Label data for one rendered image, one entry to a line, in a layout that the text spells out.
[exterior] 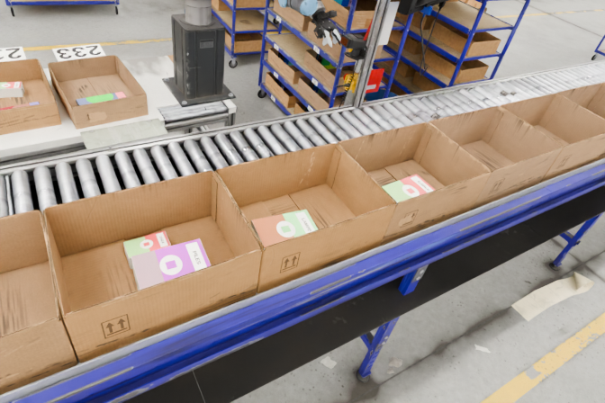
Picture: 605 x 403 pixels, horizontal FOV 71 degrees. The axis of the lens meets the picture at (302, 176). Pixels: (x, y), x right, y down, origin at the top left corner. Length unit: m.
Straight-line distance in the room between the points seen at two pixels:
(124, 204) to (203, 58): 0.97
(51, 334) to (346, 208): 0.82
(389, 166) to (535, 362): 1.31
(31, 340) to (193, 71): 1.31
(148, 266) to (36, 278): 0.26
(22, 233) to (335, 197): 0.83
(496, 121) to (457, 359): 1.10
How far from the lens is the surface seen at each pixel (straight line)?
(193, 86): 1.96
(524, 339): 2.49
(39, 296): 1.13
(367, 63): 2.03
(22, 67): 2.18
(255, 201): 1.27
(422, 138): 1.56
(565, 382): 2.47
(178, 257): 1.04
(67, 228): 1.12
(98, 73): 2.18
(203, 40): 1.89
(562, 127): 2.18
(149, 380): 1.07
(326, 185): 1.37
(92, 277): 1.12
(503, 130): 1.84
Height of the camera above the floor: 1.76
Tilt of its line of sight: 39 degrees down
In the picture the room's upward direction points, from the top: 11 degrees clockwise
